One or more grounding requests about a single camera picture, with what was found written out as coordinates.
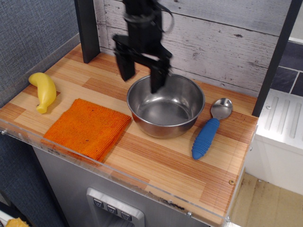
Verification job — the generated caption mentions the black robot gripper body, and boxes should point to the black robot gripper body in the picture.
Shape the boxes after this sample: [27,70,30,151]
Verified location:
[113,0,172,64]

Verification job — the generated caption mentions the clear acrylic front guard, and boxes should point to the clear acrylic front guard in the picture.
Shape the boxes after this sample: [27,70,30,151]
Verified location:
[0,120,231,227]

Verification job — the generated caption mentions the dark left frame post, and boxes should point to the dark left frame post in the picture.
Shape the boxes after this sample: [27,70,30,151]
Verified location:
[74,0,100,63]

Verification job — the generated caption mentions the white toy sink unit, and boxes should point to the white toy sink unit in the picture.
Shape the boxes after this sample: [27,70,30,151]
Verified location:
[245,89,303,194]

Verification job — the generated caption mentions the silver metal bowl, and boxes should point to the silver metal bowl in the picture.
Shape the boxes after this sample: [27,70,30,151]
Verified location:
[126,74,205,139]

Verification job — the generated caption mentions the dark frame post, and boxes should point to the dark frame post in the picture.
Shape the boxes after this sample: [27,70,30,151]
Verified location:
[252,0,303,117]
[74,0,100,63]

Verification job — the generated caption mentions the silver toy cabinet front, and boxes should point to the silver toy cabinet front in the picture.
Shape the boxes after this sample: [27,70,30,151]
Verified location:
[34,148,205,227]

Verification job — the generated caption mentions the grey button dispenser panel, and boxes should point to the grey button dispenser panel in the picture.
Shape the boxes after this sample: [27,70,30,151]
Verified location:
[86,187,145,227]

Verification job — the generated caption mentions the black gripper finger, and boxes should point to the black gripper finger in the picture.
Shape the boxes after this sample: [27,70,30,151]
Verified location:
[115,49,135,81]
[150,60,171,94]

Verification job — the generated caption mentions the yellow plastic banana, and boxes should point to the yellow plastic banana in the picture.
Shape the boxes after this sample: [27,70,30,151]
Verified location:
[28,72,57,114]

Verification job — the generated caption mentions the yellow object bottom left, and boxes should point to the yellow object bottom left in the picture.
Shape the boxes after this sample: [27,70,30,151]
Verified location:
[6,218,29,227]

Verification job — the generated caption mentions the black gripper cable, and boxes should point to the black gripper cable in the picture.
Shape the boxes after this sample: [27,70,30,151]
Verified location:
[153,0,175,34]

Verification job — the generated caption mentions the blue handled metal spoon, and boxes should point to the blue handled metal spoon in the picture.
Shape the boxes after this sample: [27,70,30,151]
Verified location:
[191,98,233,160]

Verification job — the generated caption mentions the dark right frame post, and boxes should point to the dark right frame post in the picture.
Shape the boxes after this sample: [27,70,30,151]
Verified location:
[252,0,303,117]

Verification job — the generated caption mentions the orange folded cloth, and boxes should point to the orange folded cloth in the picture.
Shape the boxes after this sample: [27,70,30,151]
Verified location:
[41,98,131,162]

